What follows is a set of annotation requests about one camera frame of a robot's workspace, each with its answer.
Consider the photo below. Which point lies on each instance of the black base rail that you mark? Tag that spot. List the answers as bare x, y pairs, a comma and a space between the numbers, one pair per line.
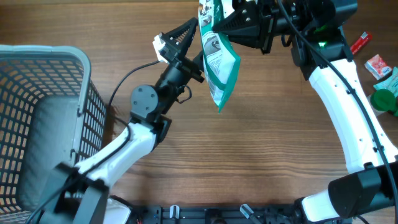
121, 211

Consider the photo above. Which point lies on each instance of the green lid jar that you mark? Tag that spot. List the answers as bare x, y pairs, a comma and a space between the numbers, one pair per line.
383, 101

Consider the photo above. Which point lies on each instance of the teal wet wipes pack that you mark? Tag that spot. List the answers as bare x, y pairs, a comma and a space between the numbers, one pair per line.
390, 83

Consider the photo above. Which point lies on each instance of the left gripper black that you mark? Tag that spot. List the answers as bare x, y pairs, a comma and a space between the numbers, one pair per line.
188, 66

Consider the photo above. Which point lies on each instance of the red toothpaste tube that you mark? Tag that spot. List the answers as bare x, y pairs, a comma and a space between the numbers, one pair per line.
363, 40

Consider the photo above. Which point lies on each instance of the grey plastic shopping basket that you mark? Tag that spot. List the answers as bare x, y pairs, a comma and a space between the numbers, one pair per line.
51, 112

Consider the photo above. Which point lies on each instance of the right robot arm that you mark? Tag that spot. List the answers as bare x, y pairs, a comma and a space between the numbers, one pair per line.
314, 32

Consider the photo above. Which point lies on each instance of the green 3M gloves packet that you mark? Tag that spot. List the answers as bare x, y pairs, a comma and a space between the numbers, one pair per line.
220, 62

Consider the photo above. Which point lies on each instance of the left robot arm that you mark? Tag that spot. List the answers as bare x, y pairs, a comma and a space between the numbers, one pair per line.
79, 194

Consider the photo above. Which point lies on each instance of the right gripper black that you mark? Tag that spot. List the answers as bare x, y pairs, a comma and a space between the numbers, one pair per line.
249, 26

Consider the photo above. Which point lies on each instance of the small red white packet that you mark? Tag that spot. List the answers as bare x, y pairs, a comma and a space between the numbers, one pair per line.
378, 67

